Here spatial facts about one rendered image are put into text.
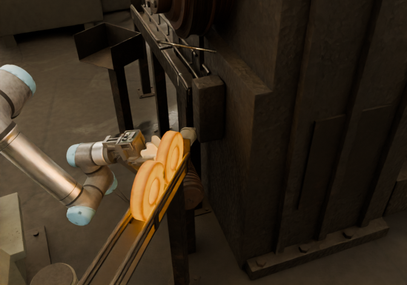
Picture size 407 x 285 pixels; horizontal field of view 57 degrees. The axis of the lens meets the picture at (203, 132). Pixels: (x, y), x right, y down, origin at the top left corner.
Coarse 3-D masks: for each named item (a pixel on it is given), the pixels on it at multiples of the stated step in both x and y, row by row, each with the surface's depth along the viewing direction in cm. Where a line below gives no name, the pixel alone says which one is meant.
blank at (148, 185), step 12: (144, 168) 93; (156, 168) 96; (144, 180) 91; (156, 180) 100; (132, 192) 91; (144, 192) 91; (156, 192) 101; (132, 204) 91; (144, 204) 92; (144, 216) 93
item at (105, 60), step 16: (80, 32) 185; (96, 32) 193; (112, 32) 195; (128, 32) 187; (80, 48) 188; (96, 48) 196; (112, 48) 171; (128, 48) 179; (96, 64) 183; (112, 64) 182; (112, 80) 194; (128, 112) 207; (128, 128) 212
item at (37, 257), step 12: (36, 228) 177; (36, 240) 171; (36, 252) 166; (48, 252) 166; (12, 264) 143; (24, 264) 159; (36, 264) 161; (48, 264) 161; (12, 276) 146; (24, 276) 153
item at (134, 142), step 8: (120, 136) 113; (128, 136) 111; (136, 136) 110; (104, 144) 113; (112, 144) 112; (120, 144) 109; (128, 144) 108; (136, 144) 111; (144, 144) 114; (104, 152) 114; (112, 152) 115; (120, 152) 111; (128, 152) 111; (136, 152) 110; (112, 160) 115; (128, 160) 112
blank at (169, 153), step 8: (168, 136) 106; (176, 136) 108; (160, 144) 104; (168, 144) 104; (176, 144) 110; (160, 152) 104; (168, 152) 104; (176, 152) 113; (160, 160) 103; (168, 160) 105; (176, 160) 114; (168, 168) 106; (176, 168) 113; (168, 176) 107
